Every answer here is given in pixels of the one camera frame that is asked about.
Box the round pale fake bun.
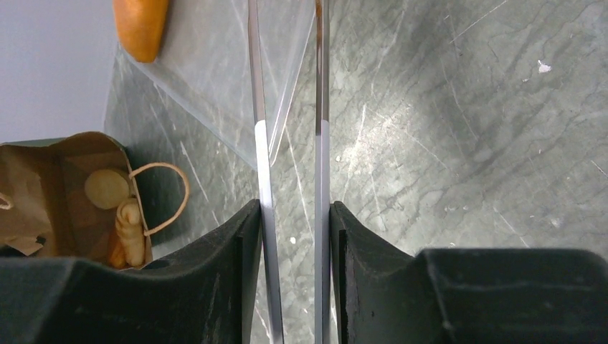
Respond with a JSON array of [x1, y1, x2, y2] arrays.
[[84, 168, 132, 210]]

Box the brown fake bread loaf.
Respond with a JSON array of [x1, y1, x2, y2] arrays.
[[112, 0, 170, 63]]

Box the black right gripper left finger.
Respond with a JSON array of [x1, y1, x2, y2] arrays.
[[1, 199, 262, 343]]

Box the metal tongs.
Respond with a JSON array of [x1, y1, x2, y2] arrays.
[[247, 1, 331, 343]]

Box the clear plastic tray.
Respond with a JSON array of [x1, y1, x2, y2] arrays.
[[139, 1, 315, 166]]

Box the striped fake croissant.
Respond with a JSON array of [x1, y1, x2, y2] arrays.
[[107, 198, 146, 269]]

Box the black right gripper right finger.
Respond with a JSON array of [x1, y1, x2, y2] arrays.
[[329, 201, 607, 343]]

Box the green paper bag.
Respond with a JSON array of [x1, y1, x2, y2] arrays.
[[1, 132, 171, 269]]

